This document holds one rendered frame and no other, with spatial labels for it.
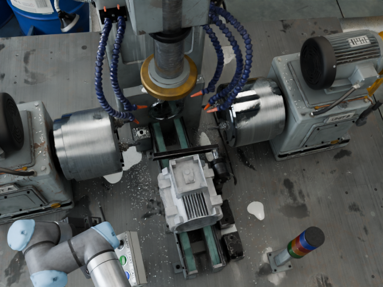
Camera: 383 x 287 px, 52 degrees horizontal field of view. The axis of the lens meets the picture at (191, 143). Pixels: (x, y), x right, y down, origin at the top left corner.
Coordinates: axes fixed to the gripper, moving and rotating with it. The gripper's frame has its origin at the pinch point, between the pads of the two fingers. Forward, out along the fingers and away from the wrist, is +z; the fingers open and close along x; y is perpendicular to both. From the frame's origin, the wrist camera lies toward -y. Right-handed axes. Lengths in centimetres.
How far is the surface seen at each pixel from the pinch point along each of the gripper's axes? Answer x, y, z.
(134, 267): -3.5, -8.4, 2.2
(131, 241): -3.5, -0.1, 3.2
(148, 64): -33, 47, -7
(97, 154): -2.3, 30.4, -4.3
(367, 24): -104, 148, 212
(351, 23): -94, 151, 205
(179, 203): -17.7, 8.4, 13.7
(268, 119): -51, 30, 34
